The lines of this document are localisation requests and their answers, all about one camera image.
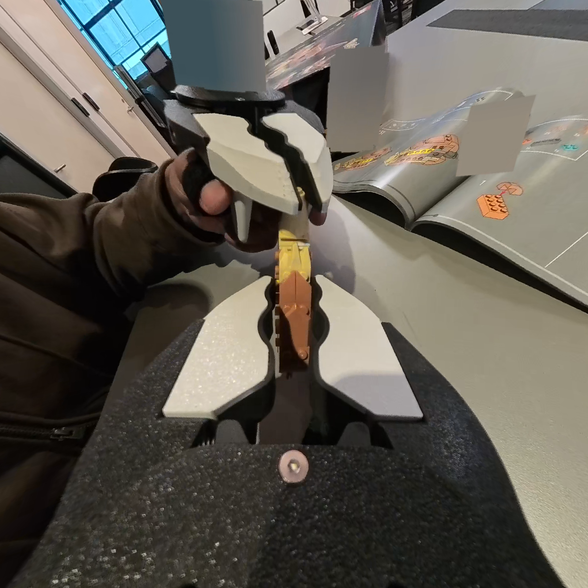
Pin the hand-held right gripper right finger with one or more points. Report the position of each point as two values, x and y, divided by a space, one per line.
363 363

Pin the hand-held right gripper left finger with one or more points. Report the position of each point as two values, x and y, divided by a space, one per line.
220 358

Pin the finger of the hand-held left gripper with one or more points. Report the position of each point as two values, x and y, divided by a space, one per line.
312 156
248 170

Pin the brown tan brick-built model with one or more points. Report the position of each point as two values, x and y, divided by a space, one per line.
294 312

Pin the grey desk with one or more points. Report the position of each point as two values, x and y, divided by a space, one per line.
459 367

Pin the black office chair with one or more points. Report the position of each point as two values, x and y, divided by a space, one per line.
124 174

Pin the cardboard set box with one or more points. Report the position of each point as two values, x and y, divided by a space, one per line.
321 50

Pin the window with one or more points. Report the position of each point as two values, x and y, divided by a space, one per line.
105 27

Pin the clear acrylic stand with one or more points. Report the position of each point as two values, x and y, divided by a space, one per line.
314 25

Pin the beige cabinet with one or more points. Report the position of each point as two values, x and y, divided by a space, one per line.
36 92

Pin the grey open instruction booklet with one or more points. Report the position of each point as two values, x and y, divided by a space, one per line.
505 239

